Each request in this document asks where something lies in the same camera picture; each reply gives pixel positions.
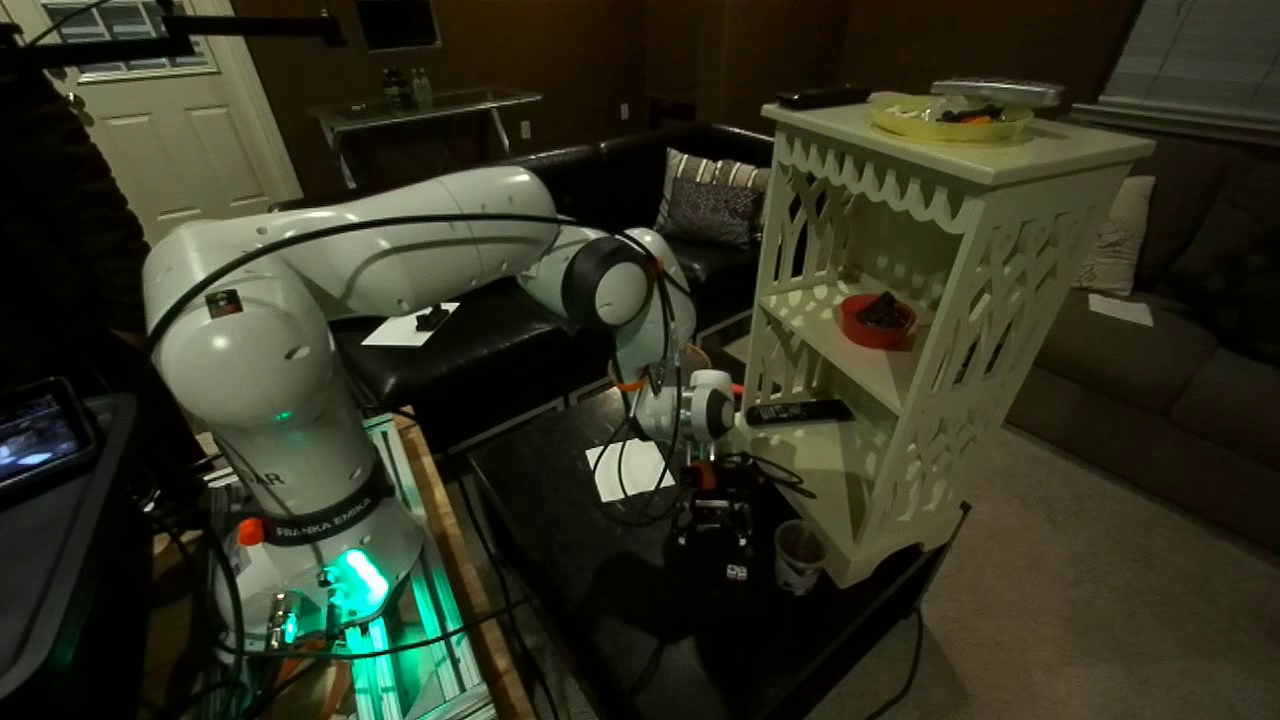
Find white paper sheet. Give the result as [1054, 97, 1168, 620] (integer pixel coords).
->
[1084, 290, 1160, 331]
[582, 437, 682, 508]
[359, 297, 466, 353]

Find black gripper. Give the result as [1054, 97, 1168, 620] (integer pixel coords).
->
[663, 487, 768, 593]

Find black phone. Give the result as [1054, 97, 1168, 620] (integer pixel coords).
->
[778, 84, 872, 112]

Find black leather sofa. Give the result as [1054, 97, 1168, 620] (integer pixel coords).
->
[334, 118, 778, 453]

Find black tablet screen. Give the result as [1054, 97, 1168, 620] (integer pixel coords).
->
[0, 375, 105, 511]

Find white window blinds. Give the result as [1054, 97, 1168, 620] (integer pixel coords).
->
[1095, 0, 1280, 134]

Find patterned cushion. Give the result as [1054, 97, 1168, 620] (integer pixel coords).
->
[651, 145, 778, 252]

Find white jug orange cap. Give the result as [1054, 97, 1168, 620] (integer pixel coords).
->
[211, 516, 296, 642]

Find white panel door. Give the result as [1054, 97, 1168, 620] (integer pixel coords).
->
[0, 0, 303, 243]

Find small paper cup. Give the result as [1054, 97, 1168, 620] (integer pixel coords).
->
[771, 516, 832, 601]

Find wooden base frame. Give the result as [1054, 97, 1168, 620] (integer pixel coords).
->
[394, 412, 536, 720]

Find dark console table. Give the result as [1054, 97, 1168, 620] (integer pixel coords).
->
[316, 84, 545, 192]

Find grey fabric couch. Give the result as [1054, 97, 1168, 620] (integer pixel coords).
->
[1005, 132, 1280, 557]

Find white lattice shelf unit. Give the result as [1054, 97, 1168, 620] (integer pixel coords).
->
[740, 87, 1155, 593]

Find black remote control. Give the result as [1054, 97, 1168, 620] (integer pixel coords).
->
[746, 393, 861, 432]

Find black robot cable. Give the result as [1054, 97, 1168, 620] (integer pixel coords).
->
[138, 207, 705, 442]

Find plain light cushion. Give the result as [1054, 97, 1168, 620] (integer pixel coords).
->
[1078, 172, 1155, 301]

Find red bowl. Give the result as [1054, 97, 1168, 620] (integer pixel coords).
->
[838, 288, 921, 353]

